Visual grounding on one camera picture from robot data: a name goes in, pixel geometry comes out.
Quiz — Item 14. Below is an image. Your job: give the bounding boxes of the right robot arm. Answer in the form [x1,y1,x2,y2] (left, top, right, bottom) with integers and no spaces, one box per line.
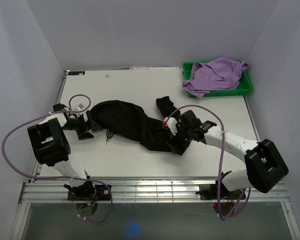
[162,110,289,199]

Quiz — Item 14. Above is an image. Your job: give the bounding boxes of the papers behind table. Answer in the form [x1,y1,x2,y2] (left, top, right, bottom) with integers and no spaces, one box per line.
[129,66,179,71]

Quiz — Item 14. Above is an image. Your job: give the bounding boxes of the aluminium frame rail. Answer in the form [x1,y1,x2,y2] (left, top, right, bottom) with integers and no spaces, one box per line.
[17,176,291,204]

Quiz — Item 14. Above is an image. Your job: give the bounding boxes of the black trousers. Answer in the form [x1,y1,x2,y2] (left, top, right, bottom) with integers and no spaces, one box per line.
[90,100,172,152]

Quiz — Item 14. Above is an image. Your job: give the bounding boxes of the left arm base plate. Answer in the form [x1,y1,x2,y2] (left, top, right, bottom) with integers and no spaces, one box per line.
[66,185,111,202]

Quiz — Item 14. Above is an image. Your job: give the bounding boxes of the blue label sticker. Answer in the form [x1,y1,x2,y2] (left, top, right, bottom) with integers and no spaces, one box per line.
[67,71,86,76]

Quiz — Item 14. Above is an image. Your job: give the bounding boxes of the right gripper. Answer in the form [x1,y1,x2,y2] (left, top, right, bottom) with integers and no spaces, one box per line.
[165,120,193,156]

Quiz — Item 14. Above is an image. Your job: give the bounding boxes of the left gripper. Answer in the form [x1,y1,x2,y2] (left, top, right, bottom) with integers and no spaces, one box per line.
[62,110,103,140]

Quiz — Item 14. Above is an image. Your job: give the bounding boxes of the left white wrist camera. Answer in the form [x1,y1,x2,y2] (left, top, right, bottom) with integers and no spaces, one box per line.
[68,103,86,118]

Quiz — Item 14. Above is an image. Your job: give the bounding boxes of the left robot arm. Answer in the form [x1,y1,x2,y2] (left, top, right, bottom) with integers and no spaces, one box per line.
[27,103,103,200]

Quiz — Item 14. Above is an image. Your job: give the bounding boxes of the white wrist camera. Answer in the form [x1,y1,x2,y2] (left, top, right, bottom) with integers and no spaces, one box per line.
[68,103,86,118]
[162,117,178,136]

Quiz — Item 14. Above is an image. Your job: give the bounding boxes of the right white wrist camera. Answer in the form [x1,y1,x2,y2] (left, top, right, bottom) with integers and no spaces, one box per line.
[162,117,178,136]

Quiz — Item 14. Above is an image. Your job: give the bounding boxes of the purple trousers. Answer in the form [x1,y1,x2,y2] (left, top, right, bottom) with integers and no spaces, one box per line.
[181,58,249,98]

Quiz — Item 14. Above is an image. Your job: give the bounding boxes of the green plastic bin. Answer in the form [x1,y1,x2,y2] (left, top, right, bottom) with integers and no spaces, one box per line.
[182,62,253,98]

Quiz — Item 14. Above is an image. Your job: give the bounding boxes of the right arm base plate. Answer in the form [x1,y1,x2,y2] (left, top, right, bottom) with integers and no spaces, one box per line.
[195,183,242,200]

